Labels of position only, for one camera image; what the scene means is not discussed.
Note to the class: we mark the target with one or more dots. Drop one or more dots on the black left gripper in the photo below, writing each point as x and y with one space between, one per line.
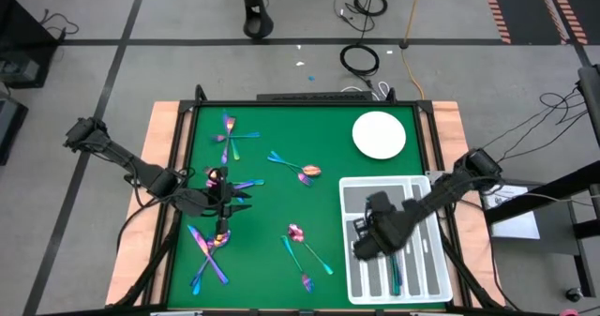
201 202

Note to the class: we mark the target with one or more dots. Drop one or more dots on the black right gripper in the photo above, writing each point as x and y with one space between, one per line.
386 234

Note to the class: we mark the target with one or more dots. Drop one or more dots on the iridescent rainbow knife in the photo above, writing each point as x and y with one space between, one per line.
206 252
235 153
399 278
241 185
394 278

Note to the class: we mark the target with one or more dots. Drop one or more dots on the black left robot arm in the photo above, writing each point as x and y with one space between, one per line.
131 163

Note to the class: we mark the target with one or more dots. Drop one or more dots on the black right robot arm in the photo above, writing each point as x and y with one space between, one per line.
445 191

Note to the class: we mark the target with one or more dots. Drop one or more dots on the green table mat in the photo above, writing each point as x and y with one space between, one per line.
258 241

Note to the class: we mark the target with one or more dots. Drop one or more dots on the white cutlery organizer tray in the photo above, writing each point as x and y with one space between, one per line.
422 283

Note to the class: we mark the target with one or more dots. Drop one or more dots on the silver aluminium bar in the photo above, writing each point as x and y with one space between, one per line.
436 313
175 313

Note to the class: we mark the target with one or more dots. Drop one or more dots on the white round plate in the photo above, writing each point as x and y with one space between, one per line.
379 135

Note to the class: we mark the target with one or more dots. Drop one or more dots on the white paper sheet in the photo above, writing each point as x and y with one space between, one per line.
513 222

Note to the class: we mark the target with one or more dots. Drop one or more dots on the black cylindrical floor stand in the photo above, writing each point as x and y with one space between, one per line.
257 23

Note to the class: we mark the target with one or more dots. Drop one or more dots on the black floor plug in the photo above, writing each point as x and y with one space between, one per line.
403 45

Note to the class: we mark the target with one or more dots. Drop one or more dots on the black metal stand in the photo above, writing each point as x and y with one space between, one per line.
572 182

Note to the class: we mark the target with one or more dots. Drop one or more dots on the black caster wheel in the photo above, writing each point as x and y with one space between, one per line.
573 294

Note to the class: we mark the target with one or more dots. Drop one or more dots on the pink object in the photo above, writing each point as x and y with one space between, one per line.
569 313

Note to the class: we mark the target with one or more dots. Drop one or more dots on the black case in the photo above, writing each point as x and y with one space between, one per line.
11 128

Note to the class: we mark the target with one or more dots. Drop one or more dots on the black striped floor mat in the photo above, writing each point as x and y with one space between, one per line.
525 11

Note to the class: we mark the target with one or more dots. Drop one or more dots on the black table frame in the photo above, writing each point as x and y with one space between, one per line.
424 106

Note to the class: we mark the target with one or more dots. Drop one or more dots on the grey base plate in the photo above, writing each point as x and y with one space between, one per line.
558 241

